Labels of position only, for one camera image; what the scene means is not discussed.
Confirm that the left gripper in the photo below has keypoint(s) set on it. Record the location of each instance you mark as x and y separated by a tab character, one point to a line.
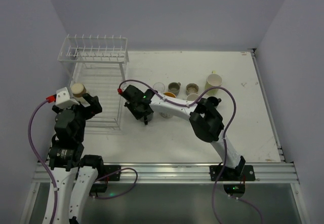
91	103

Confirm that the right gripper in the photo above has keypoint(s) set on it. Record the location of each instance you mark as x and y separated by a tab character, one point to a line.
143	113

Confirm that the dark green mug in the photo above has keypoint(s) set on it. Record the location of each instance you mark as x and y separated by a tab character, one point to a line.
146	119

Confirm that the cream white cup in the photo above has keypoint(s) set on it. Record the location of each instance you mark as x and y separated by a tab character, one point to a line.
78	90

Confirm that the clear drinking glass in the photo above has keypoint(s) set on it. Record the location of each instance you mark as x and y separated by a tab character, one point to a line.
159	87

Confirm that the white patterned orange-inside mug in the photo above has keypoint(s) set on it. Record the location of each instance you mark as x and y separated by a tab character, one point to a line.
165	115

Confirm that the olive green mug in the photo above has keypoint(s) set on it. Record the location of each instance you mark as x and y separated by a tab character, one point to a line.
174	87

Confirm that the light blue mug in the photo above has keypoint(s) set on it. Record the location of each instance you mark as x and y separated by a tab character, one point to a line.
192	97

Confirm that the speckled beige bowl cup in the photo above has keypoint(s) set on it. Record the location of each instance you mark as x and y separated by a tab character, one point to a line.
191	88

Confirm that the navy patterned cup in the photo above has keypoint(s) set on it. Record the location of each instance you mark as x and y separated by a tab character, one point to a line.
214	100

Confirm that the yellow green mug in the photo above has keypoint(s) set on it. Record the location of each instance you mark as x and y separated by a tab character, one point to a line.
213	80

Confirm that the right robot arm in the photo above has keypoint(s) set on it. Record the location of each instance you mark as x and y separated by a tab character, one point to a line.
205	120

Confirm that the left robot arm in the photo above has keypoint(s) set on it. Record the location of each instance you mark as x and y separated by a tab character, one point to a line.
72	174

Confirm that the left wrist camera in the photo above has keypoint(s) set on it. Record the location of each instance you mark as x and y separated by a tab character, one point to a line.
64	98

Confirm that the white wire dish rack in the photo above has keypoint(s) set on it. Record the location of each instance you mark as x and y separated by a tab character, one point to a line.
100	64

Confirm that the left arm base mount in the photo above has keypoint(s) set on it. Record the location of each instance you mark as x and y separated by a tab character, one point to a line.
101	186

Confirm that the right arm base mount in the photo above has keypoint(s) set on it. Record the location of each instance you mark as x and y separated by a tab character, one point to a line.
241	174

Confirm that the aluminium mounting rail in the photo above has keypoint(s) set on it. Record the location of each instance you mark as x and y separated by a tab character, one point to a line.
204	173

